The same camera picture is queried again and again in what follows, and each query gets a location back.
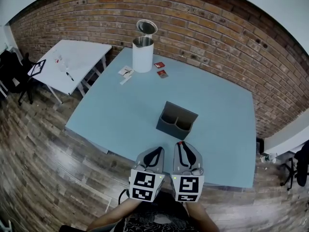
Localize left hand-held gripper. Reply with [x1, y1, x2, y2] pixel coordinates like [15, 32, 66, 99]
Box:
[129, 146, 166, 202]

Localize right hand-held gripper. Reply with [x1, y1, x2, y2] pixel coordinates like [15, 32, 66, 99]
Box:
[171, 141, 206, 203]

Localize dark grey divided box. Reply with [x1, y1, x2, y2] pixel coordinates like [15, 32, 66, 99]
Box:
[155, 101, 199, 141]

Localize person's right forearm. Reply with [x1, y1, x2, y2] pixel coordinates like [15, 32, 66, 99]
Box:
[186, 200, 221, 232]

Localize person's left forearm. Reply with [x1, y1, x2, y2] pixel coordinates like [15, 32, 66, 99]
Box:
[86, 198, 143, 232]

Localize person's black patterned shirt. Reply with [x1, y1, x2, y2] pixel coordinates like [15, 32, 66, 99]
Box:
[120, 194, 194, 232]

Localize white printed card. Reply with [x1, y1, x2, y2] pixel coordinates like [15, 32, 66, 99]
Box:
[117, 66, 135, 77]

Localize white desk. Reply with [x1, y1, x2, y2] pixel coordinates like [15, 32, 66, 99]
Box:
[264, 109, 309, 157]

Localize white electric kettle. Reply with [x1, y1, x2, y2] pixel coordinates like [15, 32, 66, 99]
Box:
[131, 19, 158, 73]

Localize black swivel chair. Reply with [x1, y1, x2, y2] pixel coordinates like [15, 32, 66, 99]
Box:
[279, 142, 309, 191]

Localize white side table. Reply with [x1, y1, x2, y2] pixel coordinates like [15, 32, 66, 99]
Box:
[27, 39, 113, 105]

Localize clear water bottle red label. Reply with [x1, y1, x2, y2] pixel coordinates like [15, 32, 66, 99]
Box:
[54, 54, 70, 73]

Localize black office chair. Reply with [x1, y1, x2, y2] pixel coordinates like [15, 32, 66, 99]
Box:
[0, 49, 34, 106]

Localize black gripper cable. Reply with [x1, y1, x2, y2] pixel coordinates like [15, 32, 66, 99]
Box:
[118, 188, 130, 204]

